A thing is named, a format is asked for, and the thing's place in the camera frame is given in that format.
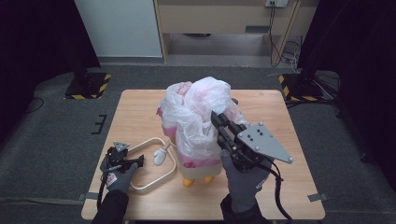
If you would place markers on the white panel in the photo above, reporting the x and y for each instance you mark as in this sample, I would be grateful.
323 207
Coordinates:
118 28

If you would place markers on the person's left hand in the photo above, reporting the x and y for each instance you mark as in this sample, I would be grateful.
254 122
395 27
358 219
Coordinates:
118 180

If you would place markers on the grey tape strip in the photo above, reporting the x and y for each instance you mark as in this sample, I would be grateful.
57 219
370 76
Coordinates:
88 196
317 197

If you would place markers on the dark curtain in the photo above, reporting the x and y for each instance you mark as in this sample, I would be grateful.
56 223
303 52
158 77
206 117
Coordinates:
361 62
34 46

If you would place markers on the light wooden desk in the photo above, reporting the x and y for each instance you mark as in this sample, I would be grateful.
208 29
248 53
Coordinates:
214 18

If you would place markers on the person's right hand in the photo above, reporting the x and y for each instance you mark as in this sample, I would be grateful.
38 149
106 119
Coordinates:
243 186

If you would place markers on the black striped stand base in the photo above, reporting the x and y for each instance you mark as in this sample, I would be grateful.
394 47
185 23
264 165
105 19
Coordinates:
88 87
300 88

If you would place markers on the pink cartoon trash bin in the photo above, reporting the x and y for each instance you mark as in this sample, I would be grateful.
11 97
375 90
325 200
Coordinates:
199 172

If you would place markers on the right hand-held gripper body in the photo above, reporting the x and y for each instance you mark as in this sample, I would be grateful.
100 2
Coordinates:
261 143

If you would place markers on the white plastic bag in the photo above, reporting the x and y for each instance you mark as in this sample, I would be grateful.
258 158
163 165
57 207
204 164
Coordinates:
196 124

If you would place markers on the wall power outlet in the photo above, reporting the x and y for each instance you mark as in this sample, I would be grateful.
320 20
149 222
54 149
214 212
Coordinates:
276 2

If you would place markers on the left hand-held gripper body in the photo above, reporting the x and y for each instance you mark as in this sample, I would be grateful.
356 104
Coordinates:
120 157

